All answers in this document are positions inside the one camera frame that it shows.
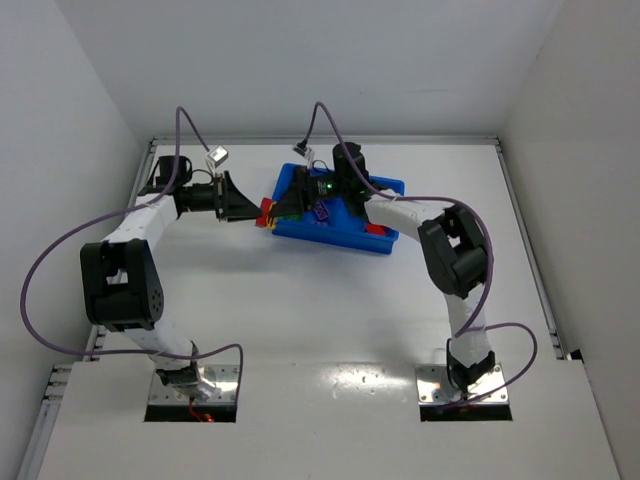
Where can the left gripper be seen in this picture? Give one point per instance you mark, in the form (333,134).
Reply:
(220,196)

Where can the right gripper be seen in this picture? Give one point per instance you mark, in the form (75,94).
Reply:
(304,190)

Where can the purple rounded lego brick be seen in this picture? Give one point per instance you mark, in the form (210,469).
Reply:
(321,213)

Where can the burger printed lego brick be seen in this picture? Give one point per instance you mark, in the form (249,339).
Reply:
(270,220)

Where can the red flower lego brick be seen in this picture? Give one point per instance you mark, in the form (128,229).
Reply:
(374,229)

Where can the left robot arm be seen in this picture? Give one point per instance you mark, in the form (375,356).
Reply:
(122,288)

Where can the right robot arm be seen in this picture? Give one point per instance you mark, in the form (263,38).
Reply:
(455,245)

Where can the blue divided plastic bin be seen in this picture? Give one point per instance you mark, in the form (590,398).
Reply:
(345,230)

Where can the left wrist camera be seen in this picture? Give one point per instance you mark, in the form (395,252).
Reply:
(215,157)

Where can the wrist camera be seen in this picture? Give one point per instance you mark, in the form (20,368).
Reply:
(215,157)
(306,152)

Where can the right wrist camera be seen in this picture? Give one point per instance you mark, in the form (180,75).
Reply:
(306,152)

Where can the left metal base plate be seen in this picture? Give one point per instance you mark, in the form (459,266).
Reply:
(220,385)

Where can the metal base plate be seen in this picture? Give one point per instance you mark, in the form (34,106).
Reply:
(220,385)
(435,389)

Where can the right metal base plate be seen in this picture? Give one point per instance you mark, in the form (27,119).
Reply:
(435,389)

